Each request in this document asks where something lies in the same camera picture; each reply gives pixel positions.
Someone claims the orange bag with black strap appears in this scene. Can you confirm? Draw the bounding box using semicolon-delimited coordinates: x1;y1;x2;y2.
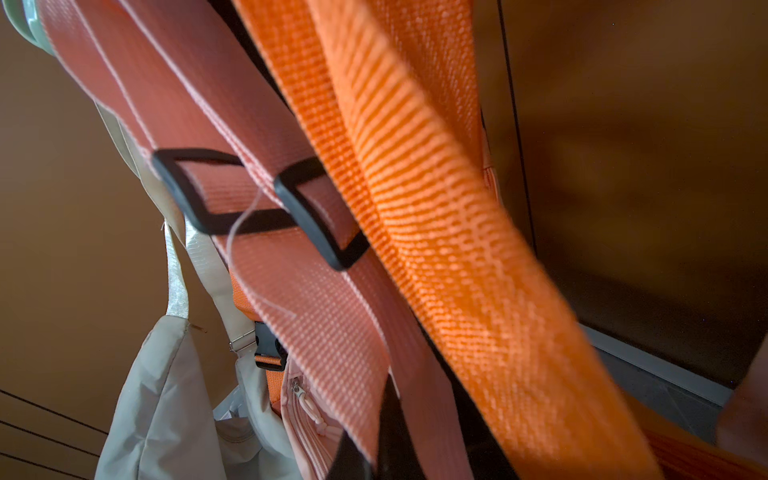
237;1;767;479

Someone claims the pink sling bag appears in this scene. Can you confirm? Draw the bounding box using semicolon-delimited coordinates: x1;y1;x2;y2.
37;1;475;479

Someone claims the orange strap bag far left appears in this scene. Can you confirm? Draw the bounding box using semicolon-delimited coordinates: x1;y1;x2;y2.
230;274;286;416

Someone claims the beige sling bag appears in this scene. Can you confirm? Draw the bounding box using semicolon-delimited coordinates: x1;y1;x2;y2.
95;107;301;479

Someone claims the green plastic hook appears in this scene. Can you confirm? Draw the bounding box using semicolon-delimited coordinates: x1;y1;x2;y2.
2;0;55;56

